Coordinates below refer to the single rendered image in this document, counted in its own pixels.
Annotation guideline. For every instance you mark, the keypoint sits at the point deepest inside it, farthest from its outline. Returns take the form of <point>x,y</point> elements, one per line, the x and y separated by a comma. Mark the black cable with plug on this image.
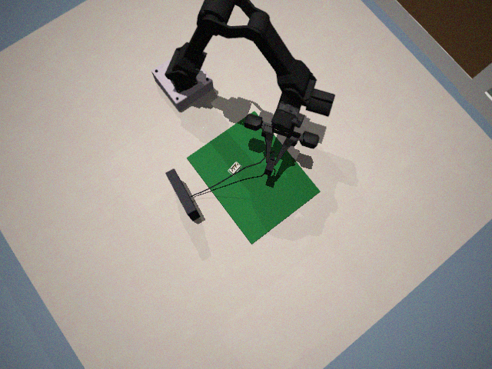
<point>268,170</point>

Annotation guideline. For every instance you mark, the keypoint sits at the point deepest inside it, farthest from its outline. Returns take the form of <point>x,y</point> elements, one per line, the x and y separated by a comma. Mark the green circuit board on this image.
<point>256,202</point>

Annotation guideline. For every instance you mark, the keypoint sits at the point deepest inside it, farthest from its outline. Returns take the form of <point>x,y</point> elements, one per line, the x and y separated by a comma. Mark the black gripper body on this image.
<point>306,139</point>

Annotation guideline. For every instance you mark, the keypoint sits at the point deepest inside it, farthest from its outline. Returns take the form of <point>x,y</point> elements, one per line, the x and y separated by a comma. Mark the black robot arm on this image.
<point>294,78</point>

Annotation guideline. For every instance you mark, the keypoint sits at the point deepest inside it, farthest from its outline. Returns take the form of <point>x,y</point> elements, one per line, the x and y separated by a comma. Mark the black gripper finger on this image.
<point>268,141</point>
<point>287,143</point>

